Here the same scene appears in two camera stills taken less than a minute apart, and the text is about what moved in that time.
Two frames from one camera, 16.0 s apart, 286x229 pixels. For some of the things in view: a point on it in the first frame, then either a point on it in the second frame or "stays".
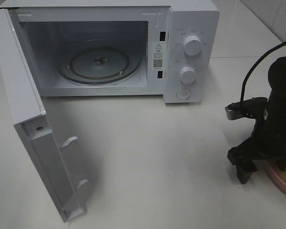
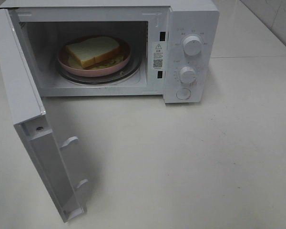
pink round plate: [270, 165] -> [67, 63]
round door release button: [183, 93] stays
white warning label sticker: [158, 56] stays
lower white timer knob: [188, 74] stays
